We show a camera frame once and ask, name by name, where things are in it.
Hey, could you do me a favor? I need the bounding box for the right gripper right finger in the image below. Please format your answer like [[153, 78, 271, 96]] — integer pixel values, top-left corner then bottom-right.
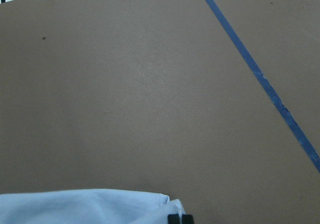
[[181, 214, 194, 224]]

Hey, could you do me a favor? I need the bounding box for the light blue t-shirt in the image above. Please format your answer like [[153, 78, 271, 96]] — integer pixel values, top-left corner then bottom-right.
[[0, 189, 186, 224]]

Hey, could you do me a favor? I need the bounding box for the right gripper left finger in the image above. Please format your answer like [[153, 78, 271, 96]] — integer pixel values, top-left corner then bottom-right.
[[167, 214, 180, 224]]

